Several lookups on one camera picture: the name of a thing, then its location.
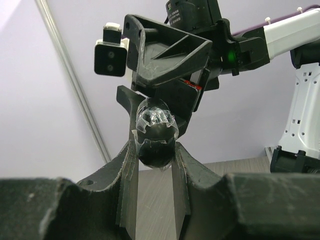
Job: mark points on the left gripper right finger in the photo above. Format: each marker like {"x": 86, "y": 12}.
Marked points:
{"x": 243, "y": 206}

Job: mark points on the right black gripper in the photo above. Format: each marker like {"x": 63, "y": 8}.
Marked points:
{"x": 170, "y": 64}

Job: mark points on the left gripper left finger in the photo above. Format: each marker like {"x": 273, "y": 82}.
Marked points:
{"x": 102, "y": 206}

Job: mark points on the dusty black oval case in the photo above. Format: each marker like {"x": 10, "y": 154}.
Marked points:
{"x": 155, "y": 134}

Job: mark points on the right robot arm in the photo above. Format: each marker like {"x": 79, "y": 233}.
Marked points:
{"x": 250, "y": 49}

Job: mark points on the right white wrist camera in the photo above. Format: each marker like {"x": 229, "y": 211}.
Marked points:
{"x": 111, "y": 52}

